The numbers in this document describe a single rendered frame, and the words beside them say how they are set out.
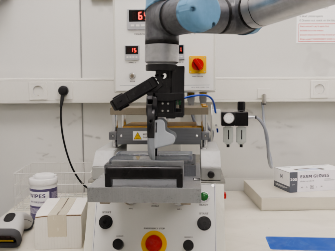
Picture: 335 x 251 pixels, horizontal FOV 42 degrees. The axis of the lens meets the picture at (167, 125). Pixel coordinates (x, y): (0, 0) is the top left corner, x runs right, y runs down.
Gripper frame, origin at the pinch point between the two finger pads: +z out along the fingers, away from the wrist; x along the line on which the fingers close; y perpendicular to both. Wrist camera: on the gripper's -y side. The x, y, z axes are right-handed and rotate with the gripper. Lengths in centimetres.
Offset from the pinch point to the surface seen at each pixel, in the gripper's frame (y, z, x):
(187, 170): 8.1, 2.8, -3.9
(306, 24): 53, -42, 83
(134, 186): -1.8, 4.3, -13.9
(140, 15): -8, -38, 42
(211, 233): 14.0, 19.6, 5.3
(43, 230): -28.7, 21.8, 9.6
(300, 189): 47, 20, 57
